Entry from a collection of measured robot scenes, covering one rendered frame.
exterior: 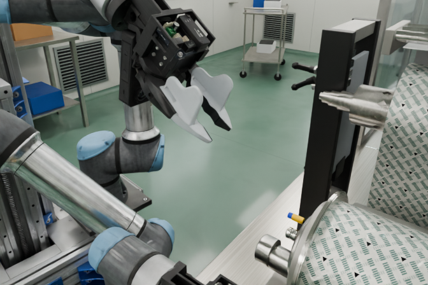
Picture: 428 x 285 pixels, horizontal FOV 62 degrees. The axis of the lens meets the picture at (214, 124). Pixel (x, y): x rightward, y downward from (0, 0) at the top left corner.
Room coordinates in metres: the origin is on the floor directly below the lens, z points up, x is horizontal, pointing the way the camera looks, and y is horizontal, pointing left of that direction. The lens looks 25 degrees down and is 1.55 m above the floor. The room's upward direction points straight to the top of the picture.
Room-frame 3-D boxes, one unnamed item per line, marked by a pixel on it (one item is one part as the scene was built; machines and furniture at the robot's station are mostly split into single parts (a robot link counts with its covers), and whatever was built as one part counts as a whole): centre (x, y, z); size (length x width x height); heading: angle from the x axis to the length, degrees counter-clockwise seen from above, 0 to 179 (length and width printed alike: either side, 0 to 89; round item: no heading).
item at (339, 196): (0.29, -0.12, 1.25); 0.15 x 0.01 x 0.15; 142
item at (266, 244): (0.37, -0.07, 1.18); 0.04 x 0.02 x 0.04; 142
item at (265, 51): (5.12, -0.73, 0.51); 0.91 x 0.58 x 1.02; 166
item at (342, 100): (0.54, -0.20, 1.34); 0.06 x 0.03 x 0.03; 52
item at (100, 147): (0.96, 0.36, 0.98); 0.13 x 0.12 x 0.14; 98
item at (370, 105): (0.51, -0.25, 1.34); 0.06 x 0.06 x 0.06; 52
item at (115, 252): (0.42, 0.14, 1.11); 0.11 x 0.08 x 0.09; 52
